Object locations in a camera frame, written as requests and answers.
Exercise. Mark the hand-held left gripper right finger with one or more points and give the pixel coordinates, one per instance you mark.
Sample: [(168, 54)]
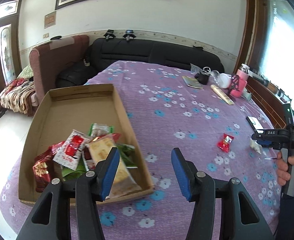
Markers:
[(182, 172)]

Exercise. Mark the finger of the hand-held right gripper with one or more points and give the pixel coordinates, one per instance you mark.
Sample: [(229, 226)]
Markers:
[(254, 137), (264, 143)]

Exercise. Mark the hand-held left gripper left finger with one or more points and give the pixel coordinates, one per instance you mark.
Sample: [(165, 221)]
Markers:
[(110, 172)]

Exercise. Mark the pale yellow snack packet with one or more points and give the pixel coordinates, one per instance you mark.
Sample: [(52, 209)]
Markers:
[(255, 146)]

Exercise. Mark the green snack packet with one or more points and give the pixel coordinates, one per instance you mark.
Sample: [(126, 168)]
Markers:
[(72, 172), (127, 155)]

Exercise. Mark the beige cracker snack packet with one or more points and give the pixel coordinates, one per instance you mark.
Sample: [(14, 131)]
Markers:
[(102, 150)]

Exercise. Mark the shallow cardboard box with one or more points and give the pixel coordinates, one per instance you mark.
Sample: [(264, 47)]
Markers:
[(67, 110)]

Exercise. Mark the person's right hand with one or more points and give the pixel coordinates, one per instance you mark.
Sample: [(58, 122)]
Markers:
[(283, 170)]

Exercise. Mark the dark smartphone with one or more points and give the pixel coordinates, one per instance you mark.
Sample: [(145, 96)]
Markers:
[(253, 122)]

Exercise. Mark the small dark red snack packet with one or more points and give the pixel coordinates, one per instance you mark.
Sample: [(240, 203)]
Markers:
[(88, 158)]

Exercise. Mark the bright red snack packet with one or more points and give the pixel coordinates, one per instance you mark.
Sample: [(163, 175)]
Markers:
[(225, 142)]

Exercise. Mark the wooden window ledge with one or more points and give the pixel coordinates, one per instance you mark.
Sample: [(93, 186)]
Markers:
[(267, 97)]

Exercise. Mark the pale green cloth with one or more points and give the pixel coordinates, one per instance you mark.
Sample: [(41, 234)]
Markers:
[(247, 96)]

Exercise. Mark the clear green-topped snack packet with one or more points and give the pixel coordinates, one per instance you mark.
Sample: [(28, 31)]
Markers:
[(99, 130)]

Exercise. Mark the white and red snack packet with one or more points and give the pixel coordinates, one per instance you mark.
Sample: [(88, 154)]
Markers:
[(72, 150)]

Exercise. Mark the pink thermos with knit sleeve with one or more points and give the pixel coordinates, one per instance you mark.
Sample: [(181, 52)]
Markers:
[(242, 85)]

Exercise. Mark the cream lotion tube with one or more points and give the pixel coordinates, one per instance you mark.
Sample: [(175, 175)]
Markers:
[(222, 94)]

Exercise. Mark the dark long object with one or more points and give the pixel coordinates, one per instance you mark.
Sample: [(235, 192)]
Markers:
[(262, 81)]

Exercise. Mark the black phone stand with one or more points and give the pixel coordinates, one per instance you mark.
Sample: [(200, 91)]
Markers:
[(234, 83)]

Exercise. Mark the white round container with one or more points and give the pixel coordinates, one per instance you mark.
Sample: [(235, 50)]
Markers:
[(224, 81)]

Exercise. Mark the dark red gold snack packet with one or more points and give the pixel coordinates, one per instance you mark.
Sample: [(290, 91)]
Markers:
[(42, 170)]

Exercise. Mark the small black container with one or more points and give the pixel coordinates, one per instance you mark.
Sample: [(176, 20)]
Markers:
[(203, 78)]

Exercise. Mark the olive booklet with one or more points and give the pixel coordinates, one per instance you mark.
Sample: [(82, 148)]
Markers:
[(192, 82)]

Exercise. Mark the clear plastic bag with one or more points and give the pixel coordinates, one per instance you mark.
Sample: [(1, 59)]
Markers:
[(195, 68)]

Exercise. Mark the small flat black object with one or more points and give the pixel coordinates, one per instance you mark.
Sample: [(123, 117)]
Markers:
[(197, 47)]

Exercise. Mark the white charger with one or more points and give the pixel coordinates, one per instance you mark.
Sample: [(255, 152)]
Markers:
[(86, 63)]

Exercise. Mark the floral blanket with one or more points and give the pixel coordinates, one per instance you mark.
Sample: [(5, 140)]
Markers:
[(14, 97)]

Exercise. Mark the brown fabric armchair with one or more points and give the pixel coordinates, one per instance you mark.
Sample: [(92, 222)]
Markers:
[(42, 67)]

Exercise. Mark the black leather sofa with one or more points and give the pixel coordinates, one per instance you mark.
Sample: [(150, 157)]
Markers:
[(149, 50)]

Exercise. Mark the green patterned pillow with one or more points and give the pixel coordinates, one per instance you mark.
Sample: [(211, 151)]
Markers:
[(25, 71)]

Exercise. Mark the black clamp device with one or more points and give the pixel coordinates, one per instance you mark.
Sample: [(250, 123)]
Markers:
[(129, 35), (109, 34)]

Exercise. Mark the black oval object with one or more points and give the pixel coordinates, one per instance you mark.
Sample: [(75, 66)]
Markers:
[(55, 38)]

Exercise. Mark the wooden glass door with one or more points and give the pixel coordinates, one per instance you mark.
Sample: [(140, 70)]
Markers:
[(4, 55)]

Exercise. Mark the wooden wall plaque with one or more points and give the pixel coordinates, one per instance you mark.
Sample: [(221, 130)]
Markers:
[(49, 20)]

